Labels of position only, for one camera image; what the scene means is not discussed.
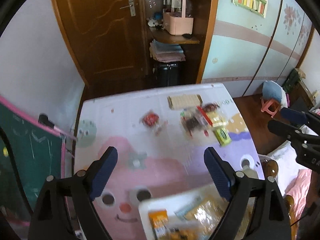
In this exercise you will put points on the small red candy packet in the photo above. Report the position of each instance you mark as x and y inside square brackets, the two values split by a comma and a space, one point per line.
[153, 122]

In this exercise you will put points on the blue white plush pillow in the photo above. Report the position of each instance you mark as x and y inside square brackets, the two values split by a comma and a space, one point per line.
[271, 90]

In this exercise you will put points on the beige wafer packet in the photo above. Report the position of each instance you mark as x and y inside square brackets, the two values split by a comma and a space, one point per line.
[184, 101]

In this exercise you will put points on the yellow biscuit clear bag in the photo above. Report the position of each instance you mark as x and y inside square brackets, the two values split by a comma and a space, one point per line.
[176, 233]

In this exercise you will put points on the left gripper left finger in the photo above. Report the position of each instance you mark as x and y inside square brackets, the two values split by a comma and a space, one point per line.
[88, 185]

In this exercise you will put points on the pink plastic stool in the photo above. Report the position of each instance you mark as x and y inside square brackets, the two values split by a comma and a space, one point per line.
[271, 106]

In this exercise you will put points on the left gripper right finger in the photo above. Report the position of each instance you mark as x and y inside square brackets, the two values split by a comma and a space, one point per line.
[234, 187]

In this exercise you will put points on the white plastic tray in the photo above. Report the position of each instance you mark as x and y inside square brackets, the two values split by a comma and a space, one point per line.
[173, 203]

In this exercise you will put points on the dark brown snack bag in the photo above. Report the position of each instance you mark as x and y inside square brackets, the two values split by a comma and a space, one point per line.
[194, 119]

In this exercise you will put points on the yellow puff snack bag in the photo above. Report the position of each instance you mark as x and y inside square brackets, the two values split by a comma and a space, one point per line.
[216, 115]

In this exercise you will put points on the orange oats bar packet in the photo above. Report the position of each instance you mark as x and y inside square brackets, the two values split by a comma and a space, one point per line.
[158, 220]

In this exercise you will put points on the white bed pillow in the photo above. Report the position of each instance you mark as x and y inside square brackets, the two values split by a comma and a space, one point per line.
[288, 168]

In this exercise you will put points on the large yellow cake packet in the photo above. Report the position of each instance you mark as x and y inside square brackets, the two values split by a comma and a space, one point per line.
[207, 210]

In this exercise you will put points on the folded towels stack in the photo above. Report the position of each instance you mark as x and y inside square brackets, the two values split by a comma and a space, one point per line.
[166, 53]

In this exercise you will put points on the pink blanket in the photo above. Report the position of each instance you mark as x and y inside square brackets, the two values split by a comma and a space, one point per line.
[298, 190]

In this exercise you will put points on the wooden shelf cabinet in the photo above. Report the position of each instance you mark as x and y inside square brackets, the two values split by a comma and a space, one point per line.
[195, 46]

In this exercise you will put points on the brown wooden bedpost knob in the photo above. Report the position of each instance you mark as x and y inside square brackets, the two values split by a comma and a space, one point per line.
[270, 168]

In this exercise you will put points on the brown wooden door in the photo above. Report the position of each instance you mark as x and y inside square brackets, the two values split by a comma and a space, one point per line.
[107, 42]

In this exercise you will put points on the small green snack packet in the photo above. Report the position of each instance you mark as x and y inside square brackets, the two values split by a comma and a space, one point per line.
[222, 136]

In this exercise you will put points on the pink storage basket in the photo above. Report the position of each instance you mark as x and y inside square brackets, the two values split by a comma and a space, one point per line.
[178, 23]

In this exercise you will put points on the cartoon printed tablecloth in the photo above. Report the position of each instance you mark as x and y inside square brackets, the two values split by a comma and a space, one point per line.
[152, 166]

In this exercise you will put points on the green chalkboard pink frame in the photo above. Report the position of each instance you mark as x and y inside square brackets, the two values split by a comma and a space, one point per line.
[34, 153]

